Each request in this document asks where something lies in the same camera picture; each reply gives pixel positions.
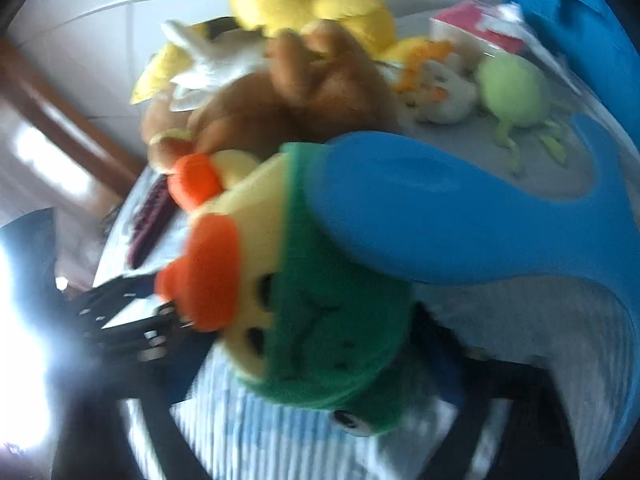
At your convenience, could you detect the brown bear plush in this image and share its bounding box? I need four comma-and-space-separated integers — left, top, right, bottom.
141, 21, 402, 173

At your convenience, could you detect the yellow duck plush green hood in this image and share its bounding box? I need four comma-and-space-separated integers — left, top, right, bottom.
154, 141, 468, 440

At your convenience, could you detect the white and yellow plush dog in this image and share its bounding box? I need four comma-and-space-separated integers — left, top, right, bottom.
130, 16, 273, 113

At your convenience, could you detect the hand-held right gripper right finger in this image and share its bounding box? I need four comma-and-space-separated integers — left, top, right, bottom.
414, 305, 582, 480

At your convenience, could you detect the white chick plush orange crest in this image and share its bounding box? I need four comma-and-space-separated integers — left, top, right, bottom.
394, 36, 479, 126

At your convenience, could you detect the curved wooden wall frame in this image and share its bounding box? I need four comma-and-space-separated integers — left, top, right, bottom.
0, 37, 148, 203

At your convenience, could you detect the dark red cloth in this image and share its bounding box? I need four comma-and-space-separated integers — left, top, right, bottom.
124, 174, 177, 269

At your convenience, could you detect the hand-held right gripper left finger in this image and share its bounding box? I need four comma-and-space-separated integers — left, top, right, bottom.
50, 334, 217, 480

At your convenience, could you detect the light green plush toy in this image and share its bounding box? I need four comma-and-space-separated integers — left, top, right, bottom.
474, 53, 569, 175

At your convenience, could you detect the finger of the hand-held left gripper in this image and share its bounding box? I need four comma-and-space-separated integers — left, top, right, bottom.
75, 271, 177, 322
90, 310, 193, 363

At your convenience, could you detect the yellow plush toy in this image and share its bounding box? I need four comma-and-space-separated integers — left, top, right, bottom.
229, 0, 399, 62

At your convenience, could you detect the pink packet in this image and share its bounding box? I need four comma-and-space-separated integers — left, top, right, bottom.
429, 0, 527, 57

